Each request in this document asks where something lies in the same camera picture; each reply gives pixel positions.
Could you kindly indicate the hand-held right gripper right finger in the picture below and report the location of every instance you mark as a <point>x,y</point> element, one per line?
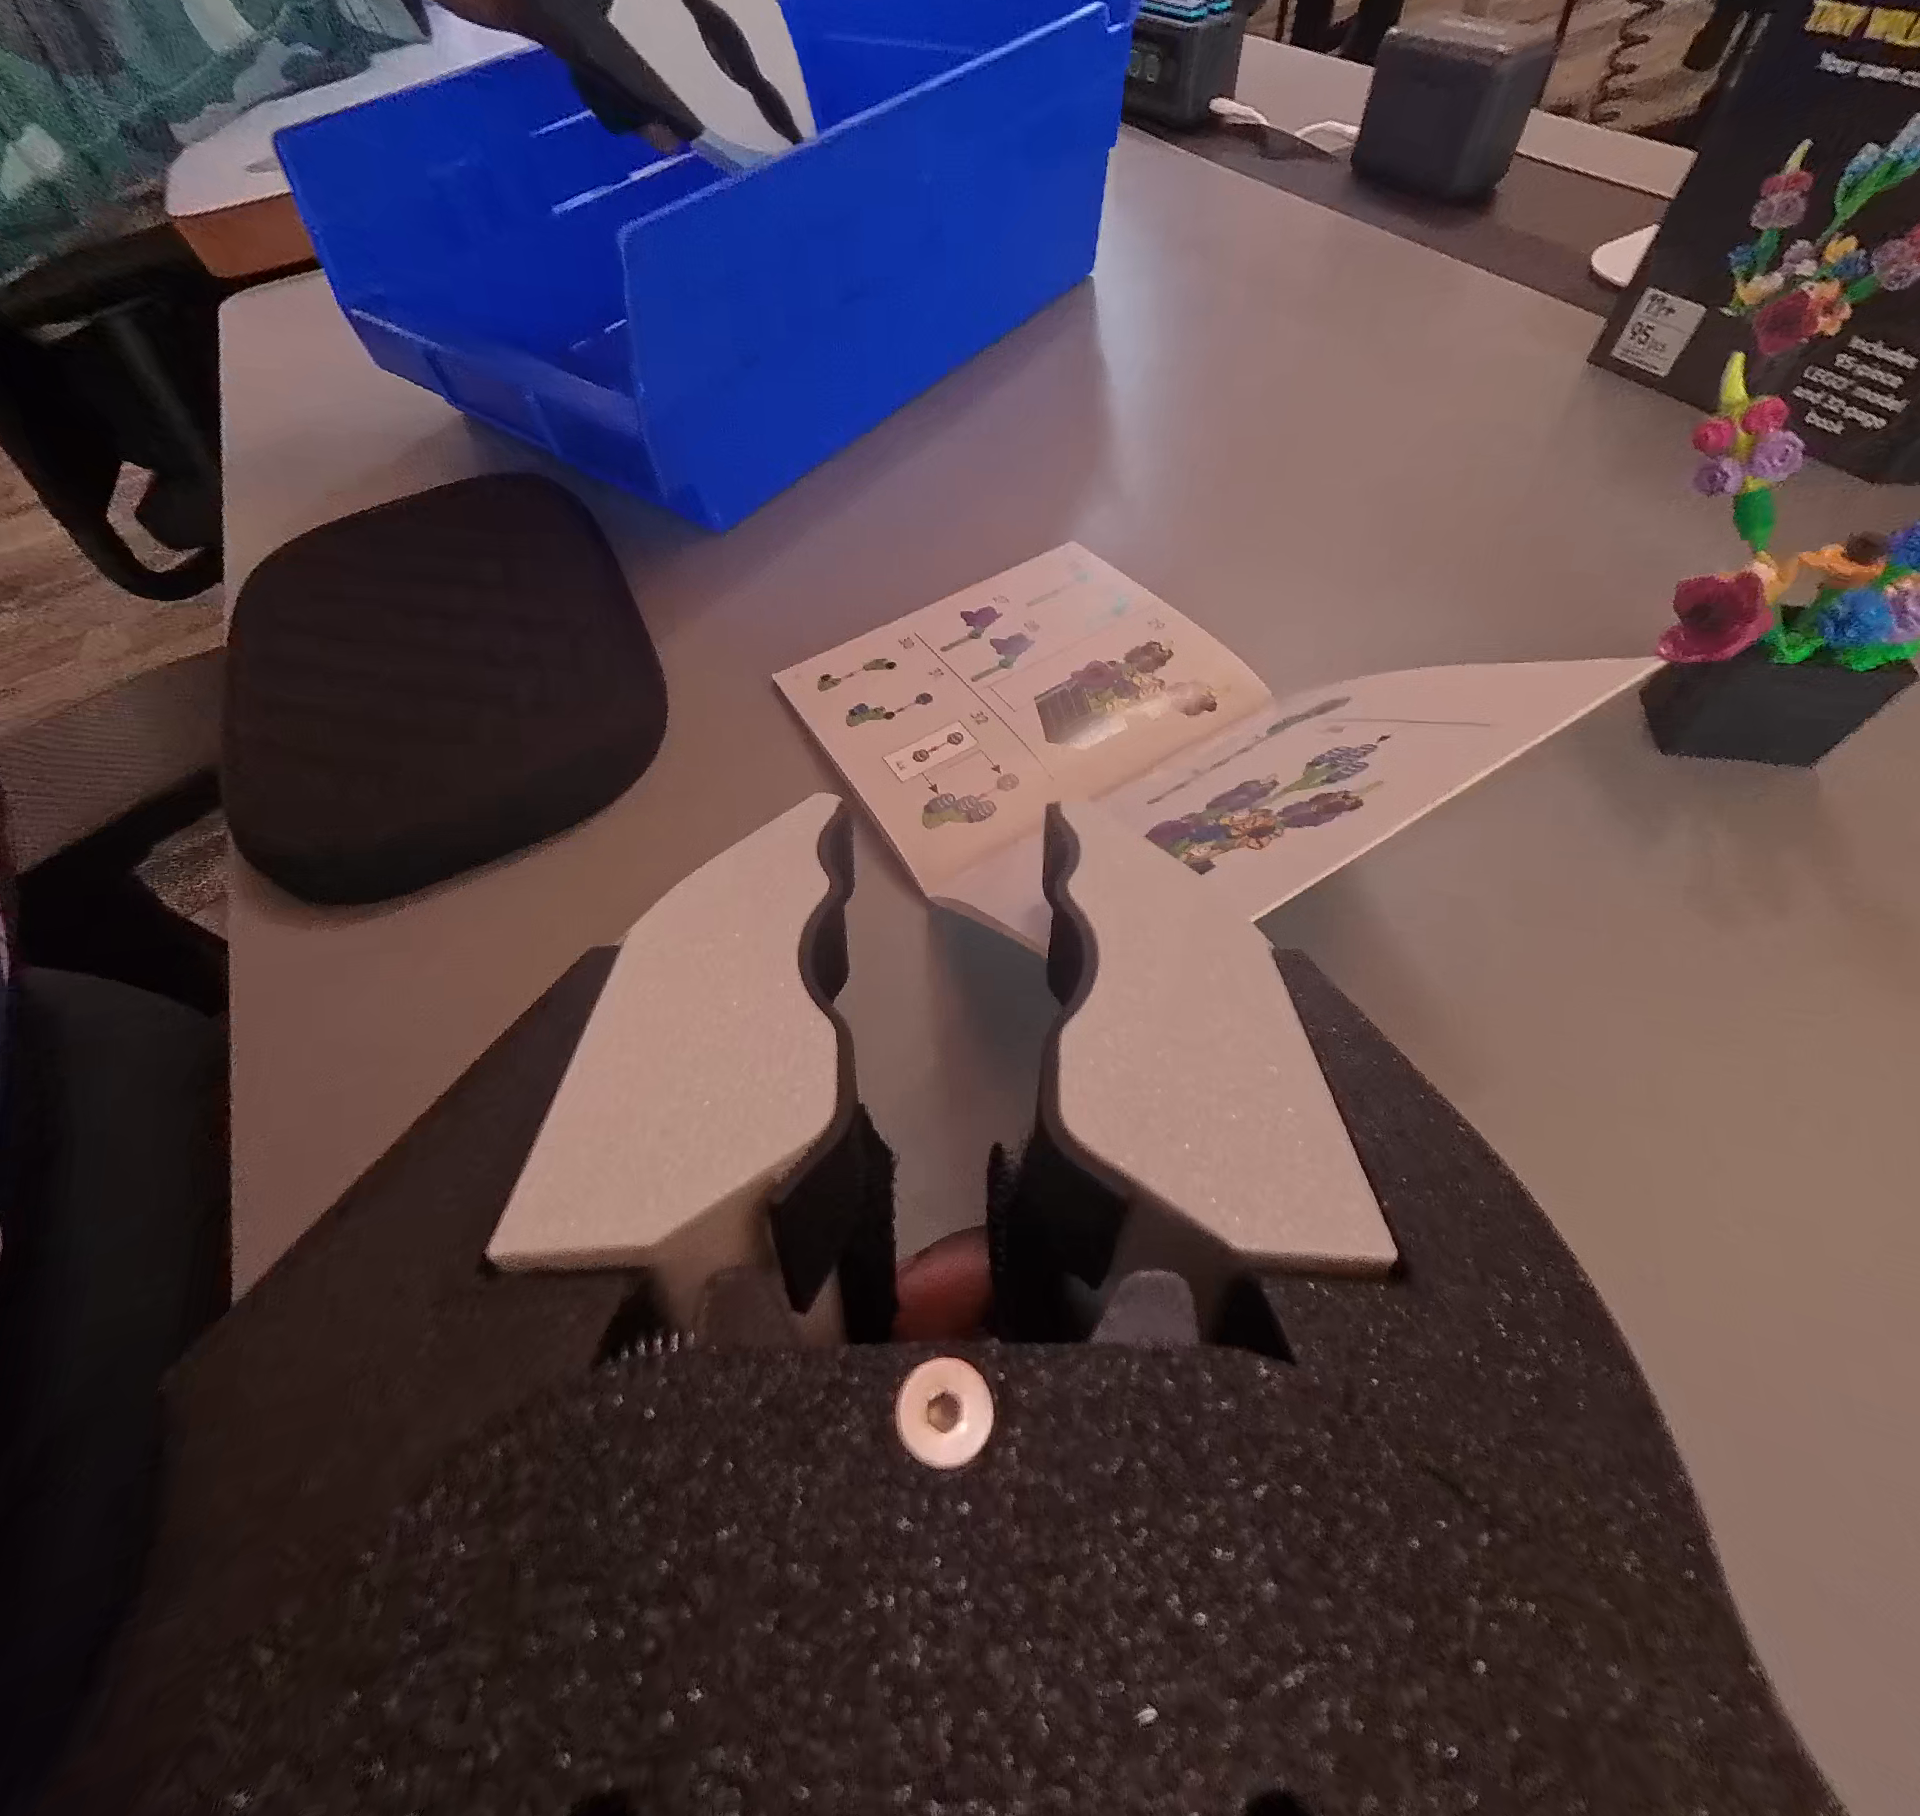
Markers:
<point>1216,1082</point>

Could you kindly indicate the lego instruction booklet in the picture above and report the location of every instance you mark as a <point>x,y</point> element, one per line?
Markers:
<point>1020,692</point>

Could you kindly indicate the large blue plastic bin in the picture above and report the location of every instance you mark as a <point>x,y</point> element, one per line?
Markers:
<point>842,288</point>

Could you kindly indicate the person's right hand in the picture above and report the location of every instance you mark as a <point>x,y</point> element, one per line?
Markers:
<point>945,1285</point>

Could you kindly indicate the black lego set box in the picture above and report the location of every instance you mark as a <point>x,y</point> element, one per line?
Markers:
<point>1787,198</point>

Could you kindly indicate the black seat chair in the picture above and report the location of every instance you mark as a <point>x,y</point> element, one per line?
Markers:
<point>104,438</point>

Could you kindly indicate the small white rounded object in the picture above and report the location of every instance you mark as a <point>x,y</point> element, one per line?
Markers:
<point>1622,254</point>

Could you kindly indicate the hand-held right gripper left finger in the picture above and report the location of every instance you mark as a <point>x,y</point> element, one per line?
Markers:
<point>676,1082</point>

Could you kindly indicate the black rounded pad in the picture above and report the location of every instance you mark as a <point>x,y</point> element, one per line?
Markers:
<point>435,692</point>

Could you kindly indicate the lego flower bouquet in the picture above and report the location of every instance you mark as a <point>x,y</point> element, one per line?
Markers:
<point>1802,602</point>

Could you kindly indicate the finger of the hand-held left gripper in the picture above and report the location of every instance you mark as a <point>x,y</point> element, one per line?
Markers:
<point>736,17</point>

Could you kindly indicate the small black device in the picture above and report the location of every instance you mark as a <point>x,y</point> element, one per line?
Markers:
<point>1182,54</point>

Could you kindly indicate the dark grey cube device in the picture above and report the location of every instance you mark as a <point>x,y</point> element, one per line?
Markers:
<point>1452,108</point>

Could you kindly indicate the person's left forearm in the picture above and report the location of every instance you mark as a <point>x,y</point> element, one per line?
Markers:
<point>165,46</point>

